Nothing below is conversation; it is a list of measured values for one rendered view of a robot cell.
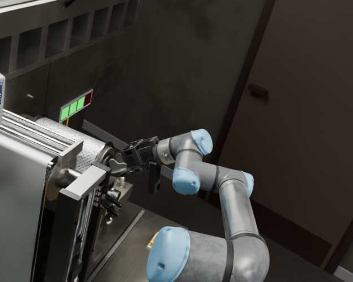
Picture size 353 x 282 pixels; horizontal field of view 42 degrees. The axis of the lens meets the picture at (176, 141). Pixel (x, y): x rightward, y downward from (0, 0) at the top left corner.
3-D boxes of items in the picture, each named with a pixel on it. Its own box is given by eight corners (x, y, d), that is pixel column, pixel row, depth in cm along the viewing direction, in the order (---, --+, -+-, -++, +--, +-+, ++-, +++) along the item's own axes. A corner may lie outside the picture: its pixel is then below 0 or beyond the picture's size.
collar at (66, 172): (73, 201, 120) (77, 181, 117) (53, 191, 121) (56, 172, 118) (85, 189, 126) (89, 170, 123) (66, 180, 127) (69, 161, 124)
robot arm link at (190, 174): (215, 186, 122) (218, 155, 129) (173, 177, 121) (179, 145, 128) (207, 202, 128) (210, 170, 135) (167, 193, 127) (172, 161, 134)
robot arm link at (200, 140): (200, 143, 126) (203, 121, 132) (166, 153, 131) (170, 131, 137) (213, 160, 131) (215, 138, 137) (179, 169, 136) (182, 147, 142)
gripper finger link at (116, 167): (100, 160, 147) (125, 153, 143) (108, 176, 148) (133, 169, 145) (96, 164, 144) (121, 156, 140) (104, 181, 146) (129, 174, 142)
